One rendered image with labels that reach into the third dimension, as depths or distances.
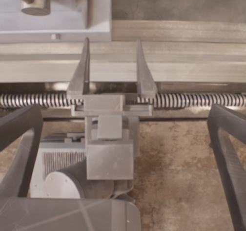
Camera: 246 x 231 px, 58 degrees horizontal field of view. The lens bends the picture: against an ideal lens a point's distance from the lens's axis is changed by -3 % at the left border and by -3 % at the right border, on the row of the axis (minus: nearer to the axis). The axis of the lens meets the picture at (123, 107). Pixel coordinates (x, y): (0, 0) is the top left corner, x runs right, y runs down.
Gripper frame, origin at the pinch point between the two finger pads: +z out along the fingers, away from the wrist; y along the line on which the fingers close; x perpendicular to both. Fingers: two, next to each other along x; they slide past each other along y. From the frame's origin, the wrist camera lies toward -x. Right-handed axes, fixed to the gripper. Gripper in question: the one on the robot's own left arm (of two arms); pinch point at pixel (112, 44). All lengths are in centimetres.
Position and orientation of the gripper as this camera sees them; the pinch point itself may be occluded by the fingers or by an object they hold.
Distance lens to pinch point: 31.2
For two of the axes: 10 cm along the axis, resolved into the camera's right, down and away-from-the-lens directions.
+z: 0.0, -10.0, -1.0
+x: -0.2, -1.0, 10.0
